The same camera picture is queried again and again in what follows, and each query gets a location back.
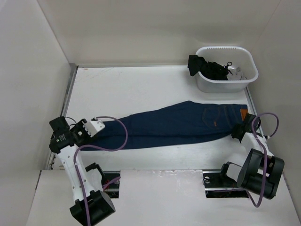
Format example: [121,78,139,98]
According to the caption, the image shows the dark blue denim trousers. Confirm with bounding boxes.
[90,101,248,150]

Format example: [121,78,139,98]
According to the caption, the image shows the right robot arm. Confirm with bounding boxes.
[218,113,285,200]

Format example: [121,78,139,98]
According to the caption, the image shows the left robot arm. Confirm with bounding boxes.
[49,116,115,226]

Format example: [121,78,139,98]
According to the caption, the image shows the white patterned garment in basket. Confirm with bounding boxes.
[227,67,247,81]

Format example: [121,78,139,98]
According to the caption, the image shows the black garment in basket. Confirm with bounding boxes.
[187,55,232,81]

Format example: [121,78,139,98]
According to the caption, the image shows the white plastic basket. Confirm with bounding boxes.
[196,46,259,93]

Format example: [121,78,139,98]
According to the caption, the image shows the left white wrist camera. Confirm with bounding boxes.
[83,118,105,137]

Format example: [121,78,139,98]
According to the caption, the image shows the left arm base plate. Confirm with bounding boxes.
[102,171,120,199]

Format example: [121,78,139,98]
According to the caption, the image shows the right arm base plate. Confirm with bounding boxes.
[202,169,249,198]

